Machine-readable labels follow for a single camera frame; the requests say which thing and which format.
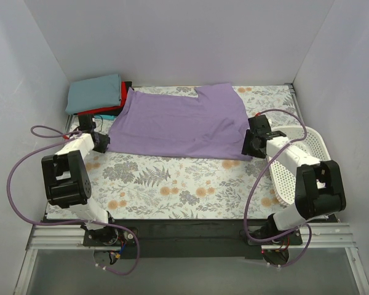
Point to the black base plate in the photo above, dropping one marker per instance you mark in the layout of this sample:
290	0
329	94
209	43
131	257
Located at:
192	238

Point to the floral table cloth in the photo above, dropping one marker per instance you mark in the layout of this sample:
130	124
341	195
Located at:
144	187

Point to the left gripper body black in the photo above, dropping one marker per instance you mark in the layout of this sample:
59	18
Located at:
103	142

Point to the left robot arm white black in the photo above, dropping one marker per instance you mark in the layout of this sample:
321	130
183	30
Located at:
66	179

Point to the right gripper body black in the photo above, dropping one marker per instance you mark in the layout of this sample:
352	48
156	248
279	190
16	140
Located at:
249	144

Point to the folded red t shirt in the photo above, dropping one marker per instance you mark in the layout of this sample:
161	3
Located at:
113	109

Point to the aluminium frame rail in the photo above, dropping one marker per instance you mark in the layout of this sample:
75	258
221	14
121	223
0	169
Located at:
321	258

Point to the folded teal t shirt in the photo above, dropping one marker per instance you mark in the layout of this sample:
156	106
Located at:
105	117

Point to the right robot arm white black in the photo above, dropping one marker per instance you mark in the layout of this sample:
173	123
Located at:
319	189

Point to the folded grey-blue t shirt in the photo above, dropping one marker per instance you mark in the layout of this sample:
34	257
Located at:
93	93

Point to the white plastic basket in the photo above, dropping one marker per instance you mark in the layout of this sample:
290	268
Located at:
310	150

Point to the purple t shirt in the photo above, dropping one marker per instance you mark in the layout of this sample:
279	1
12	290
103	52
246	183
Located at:
211	125

